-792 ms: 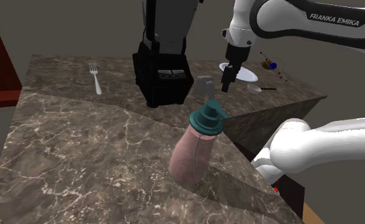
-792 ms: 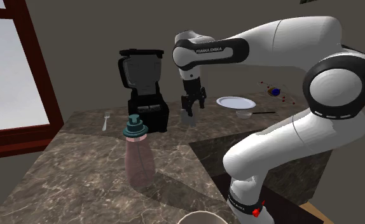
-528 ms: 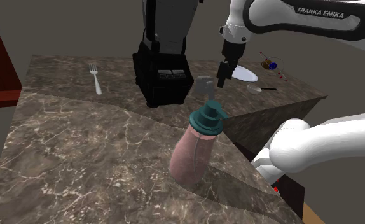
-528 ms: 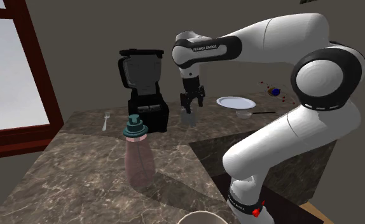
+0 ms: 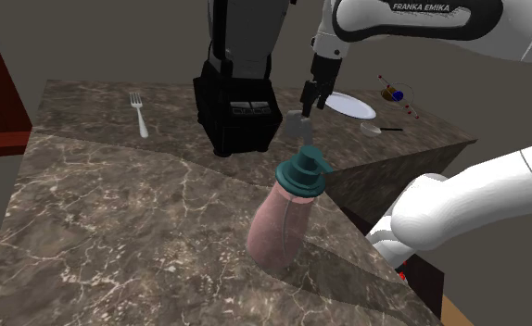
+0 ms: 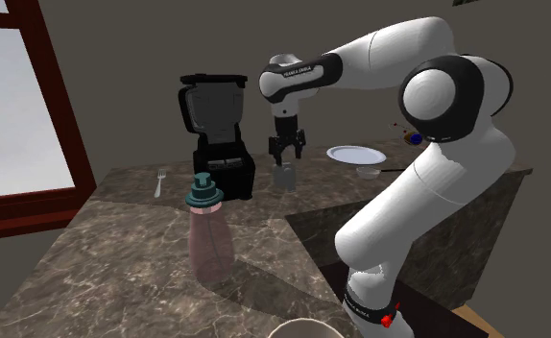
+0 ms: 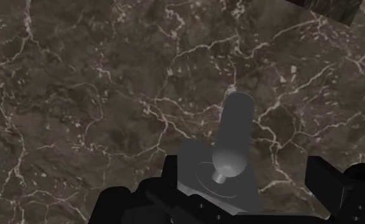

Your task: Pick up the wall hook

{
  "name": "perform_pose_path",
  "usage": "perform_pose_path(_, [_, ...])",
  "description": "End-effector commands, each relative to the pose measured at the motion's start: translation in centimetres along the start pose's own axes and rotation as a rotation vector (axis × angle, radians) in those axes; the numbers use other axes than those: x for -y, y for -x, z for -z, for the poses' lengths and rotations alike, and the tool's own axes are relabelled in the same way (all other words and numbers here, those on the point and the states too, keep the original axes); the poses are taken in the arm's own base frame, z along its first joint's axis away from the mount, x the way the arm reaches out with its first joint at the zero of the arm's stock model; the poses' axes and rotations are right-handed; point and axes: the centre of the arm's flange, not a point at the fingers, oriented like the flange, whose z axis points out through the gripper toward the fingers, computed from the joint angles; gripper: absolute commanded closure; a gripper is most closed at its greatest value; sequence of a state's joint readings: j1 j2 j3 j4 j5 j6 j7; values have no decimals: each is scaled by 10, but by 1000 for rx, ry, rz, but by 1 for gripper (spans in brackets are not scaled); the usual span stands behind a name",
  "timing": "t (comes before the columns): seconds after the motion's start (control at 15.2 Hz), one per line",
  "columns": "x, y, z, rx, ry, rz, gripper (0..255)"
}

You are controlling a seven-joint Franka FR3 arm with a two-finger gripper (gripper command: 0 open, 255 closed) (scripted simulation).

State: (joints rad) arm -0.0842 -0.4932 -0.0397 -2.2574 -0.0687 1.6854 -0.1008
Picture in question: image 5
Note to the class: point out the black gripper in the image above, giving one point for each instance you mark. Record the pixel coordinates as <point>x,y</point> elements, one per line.
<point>325,70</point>

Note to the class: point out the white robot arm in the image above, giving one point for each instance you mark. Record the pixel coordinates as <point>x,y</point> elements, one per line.
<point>456,212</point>

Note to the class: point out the white plate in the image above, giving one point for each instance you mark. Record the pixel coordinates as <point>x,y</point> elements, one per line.
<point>350,105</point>

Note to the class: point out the atom model figure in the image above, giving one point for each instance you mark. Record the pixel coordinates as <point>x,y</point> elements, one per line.
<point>392,95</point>

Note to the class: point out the pink soap dispenser teal pump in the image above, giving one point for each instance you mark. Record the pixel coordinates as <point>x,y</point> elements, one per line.
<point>279,225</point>

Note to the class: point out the silver fork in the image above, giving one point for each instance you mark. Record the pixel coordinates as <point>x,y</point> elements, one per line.
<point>140,118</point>

